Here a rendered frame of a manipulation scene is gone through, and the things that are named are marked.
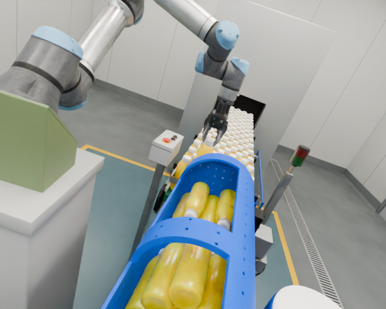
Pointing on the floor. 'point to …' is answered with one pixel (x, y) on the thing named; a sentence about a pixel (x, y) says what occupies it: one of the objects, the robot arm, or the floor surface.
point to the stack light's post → (277, 195)
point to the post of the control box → (147, 206)
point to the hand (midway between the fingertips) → (209, 141)
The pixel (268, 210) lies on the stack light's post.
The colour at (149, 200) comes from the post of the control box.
